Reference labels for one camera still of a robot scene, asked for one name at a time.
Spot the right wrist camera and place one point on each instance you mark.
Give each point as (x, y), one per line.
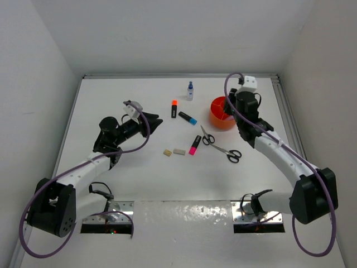
(248, 84)

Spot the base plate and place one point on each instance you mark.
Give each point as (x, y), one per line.
(121, 212)
(242, 214)

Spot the orange cap black highlighter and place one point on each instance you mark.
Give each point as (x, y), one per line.
(174, 109)

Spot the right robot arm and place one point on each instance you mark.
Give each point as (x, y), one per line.
(312, 187)

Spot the tan eraser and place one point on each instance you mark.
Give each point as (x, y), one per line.
(167, 153)

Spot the aluminium frame rail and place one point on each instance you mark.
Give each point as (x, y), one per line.
(292, 133)

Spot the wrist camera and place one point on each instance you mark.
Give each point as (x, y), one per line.
(133, 109)
(248, 84)

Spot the blue cap black highlighter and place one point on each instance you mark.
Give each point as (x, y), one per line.
(187, 118)

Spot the small spray bottle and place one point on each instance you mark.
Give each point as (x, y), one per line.
(190, 91)

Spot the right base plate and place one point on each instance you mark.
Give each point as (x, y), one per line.
(242, 214)

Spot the grey eraser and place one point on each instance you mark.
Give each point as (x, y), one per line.
(179, 151)

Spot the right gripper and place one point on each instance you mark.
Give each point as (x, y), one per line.
(231, 95)

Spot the left base plate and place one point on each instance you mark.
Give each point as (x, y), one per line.
(121, 212)

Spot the orange round organizer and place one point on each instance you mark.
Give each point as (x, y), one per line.
(217, 117)

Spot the pink cap black highlighter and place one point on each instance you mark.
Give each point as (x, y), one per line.
(195, 145)

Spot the small black scissors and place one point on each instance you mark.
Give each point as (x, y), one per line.
(207, 139)

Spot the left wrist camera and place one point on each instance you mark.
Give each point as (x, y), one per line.
(133, 109)

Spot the large black scissors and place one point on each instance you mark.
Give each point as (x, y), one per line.
(232, 155)

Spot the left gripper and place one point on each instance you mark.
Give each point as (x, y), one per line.
(152, 118)

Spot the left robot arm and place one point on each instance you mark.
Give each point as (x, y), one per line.
(59, 204)

